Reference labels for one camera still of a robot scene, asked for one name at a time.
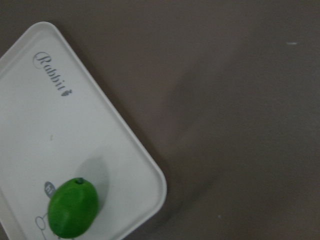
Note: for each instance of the green lime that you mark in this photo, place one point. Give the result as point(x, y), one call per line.
point(73, 208)

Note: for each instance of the cream rabbit tray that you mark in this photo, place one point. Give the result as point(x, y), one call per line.
point(56, 124)

